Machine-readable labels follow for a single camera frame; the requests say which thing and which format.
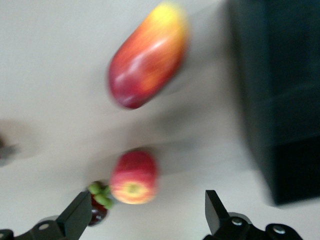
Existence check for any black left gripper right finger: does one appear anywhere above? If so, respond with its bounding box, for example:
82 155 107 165
202 189 303 240

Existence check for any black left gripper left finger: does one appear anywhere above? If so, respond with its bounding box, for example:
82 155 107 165
14 190 93 240

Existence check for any small red apple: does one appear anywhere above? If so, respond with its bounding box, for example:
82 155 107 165
109 149 160 206

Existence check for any black plastic box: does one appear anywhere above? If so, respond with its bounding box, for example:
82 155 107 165
226 0 320 207

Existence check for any dark purple mangosteen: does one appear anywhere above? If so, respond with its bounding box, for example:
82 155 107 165
86 181 115 227

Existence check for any table cover sheet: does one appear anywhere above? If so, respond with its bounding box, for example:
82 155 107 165
0 0 278 240

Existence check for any red yellow mango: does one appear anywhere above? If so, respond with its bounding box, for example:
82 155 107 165
107 0 190 111

